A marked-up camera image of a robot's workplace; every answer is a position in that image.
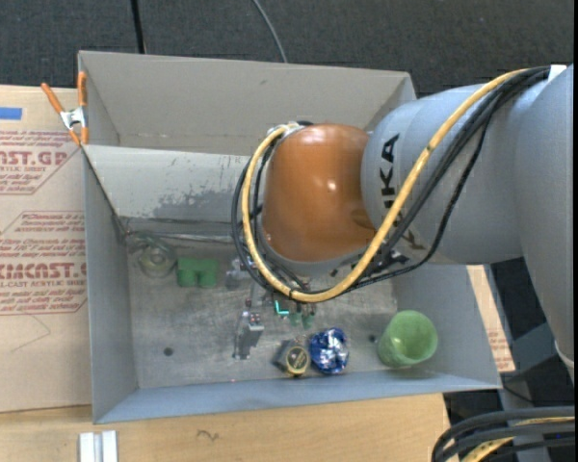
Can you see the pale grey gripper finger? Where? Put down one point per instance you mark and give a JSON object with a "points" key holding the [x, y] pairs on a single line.
{"points": [[248, 340], [232, 277]]}

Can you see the green toy block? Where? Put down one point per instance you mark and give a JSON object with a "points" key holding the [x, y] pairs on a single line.
{"points": [[197, 272]]}

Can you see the black round tin gold label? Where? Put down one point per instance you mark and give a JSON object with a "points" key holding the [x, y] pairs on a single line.
{"points": [[294, 359]]}

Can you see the grey metal bin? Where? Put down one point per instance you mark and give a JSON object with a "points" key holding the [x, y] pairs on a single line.
{"points": [[197, 325]]}

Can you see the blue foil packet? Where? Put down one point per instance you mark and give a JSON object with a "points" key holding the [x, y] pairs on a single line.
{"points": [[328, 351]]}

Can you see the clear glass jar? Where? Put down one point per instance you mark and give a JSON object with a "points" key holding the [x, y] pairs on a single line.
{"points": [[154, 259]]}

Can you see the green cup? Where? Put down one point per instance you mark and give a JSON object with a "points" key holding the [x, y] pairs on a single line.
{"points": [[407, 340]]}

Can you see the brown cardboard board red print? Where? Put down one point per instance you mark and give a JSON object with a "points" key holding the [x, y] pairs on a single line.
{"points": [[38, 335]]}

